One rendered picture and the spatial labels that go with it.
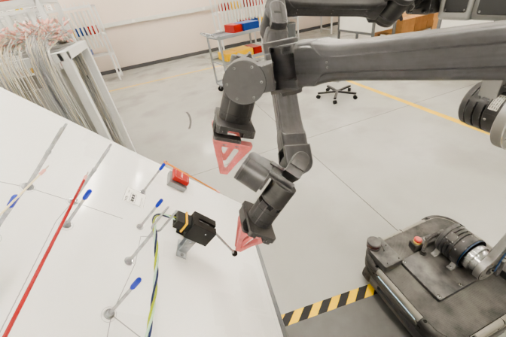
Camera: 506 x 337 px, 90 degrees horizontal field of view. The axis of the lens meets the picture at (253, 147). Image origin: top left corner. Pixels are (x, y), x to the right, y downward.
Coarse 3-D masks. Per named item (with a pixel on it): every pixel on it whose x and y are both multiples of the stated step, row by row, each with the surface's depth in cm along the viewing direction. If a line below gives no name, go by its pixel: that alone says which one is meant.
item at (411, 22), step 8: (408, 16) 617; (416, 16) 602; (424, 16) 599; (432, 16) 610; (400, 24) 592; (408, 24) 593; (416, 24) 601; (424, 24) 610; (432, 24) 622; (376, 32) 657; (384, 32) 637; (400, 32) 598
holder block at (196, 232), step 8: (192, 216) 55; (200, 216) 55; (192, 224) 52; (200, 224) 53; (184, 232) 53; (192, 232) 52; (200, 232) 53; (208, 232) 53; (192, 240) 53; (200, 240) 54; (208, 240) 54
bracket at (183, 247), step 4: (180, 240) 58; (184, 240) 57; (188, 240) 55; (180, 244) 57; (184, 244) 55; (188, 244) 55; (192, 244) 55; (180, 248) 55; (184, 248) 55; (188, 248) 56; (176, 252) 55; (180, 252) 55; (184, 252) 56; (180, 256) 55; (184, 256) 55
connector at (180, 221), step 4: (180, 212) 53; (176, 216) 52; (180, 216) 52; (184, 216) 53; (188, 216) 54; (172, 220) 53; (176, 220) 51; (180, 220) 51; (184, 220) 52; (188, 220) 53; (172, 224) 52; (176, 224) 51; (180, 224) 51; (184, 224) 52; (188, 224) 52; (176, 228) 52; (180, 228) 52; (184, 228) 52; (188, 228) 52
